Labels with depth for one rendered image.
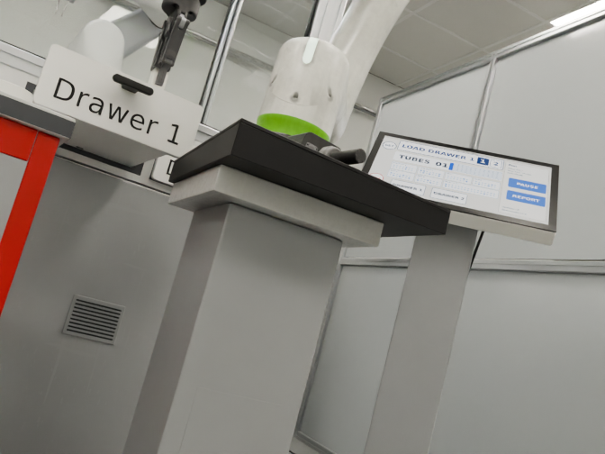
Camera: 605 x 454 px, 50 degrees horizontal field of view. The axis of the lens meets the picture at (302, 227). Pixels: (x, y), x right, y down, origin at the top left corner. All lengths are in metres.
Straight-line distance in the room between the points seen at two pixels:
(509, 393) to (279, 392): 1.61
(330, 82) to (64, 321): 0.81
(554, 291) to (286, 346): 1.60
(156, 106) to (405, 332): 0.91
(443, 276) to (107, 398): 0.90
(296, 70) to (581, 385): 1.55
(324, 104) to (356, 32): 0.28
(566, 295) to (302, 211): 1.59
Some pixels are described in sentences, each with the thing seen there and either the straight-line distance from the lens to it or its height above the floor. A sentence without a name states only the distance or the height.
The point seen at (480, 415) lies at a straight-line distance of 2.63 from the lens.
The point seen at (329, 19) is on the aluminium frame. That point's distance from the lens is 1.89.
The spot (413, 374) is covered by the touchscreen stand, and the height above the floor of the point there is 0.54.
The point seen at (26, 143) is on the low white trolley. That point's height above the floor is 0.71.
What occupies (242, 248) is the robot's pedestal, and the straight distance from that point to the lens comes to 0.97.
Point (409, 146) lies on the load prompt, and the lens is 1.93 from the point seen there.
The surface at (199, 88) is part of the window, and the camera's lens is 1.68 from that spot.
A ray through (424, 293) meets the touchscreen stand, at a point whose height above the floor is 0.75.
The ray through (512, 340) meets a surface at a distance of 2.57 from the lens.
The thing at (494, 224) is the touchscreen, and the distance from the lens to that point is 1.72.
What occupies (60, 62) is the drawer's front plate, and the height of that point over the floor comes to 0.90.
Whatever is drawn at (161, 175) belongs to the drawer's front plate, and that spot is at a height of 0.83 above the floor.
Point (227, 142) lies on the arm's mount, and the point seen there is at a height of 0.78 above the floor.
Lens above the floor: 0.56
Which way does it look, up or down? 9 degrees up
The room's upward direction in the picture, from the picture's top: 15 degrees clockwise
